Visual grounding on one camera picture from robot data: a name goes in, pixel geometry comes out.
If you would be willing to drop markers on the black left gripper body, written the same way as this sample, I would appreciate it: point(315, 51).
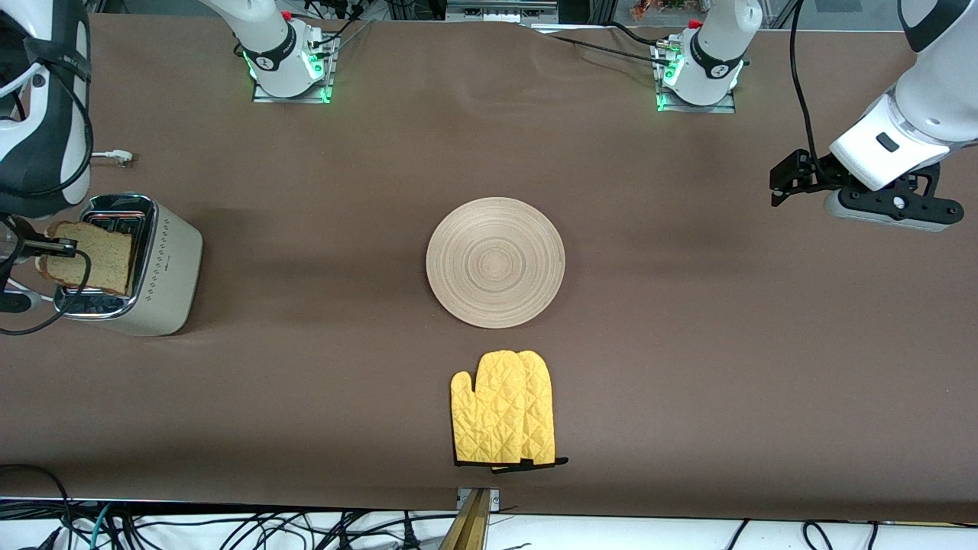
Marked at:
point(811, 176)

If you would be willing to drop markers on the yellow quilted oven mitt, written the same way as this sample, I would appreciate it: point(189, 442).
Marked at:
point(489, 412)
point(541, 412)

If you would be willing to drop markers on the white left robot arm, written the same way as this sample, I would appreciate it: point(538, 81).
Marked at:
point(710, 53)

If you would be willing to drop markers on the gold aluminium bar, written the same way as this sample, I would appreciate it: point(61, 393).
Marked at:
point(470, 527)

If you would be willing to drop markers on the beige two-slot toaster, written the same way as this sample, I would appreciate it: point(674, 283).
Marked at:
point(172, 267)

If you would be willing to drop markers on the brown bread slice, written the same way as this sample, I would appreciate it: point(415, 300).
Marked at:
point(103, 256)

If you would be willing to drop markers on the round wooden plate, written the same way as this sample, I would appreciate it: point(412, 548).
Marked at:
point(495, 263)

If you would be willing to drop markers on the small metal bracket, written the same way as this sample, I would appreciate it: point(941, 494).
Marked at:
point(495, 500)

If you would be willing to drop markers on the grey box behind table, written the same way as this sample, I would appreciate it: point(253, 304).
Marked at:
point(497, 11)

